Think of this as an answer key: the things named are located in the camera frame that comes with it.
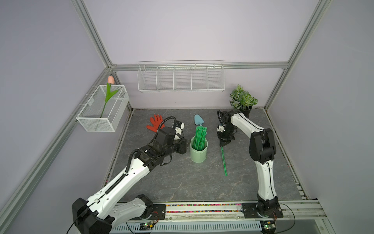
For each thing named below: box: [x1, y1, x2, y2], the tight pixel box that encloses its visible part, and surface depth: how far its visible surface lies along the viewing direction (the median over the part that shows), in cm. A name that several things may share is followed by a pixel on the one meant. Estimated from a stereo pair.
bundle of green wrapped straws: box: [193, 126, 208, 151], surface depth 84 cm
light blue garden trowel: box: [194, 114, 205, 127], surface depth 114 cm
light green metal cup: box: [189, 136, 209, 164], surface depth 87 cm
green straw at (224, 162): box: [221, 146, 228, 177], surface depth 90 cm
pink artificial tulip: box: [99, 75, 119, 118], surface depth 82 cm
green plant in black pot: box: [229, 83, 259, 119], surface depth 93 cm
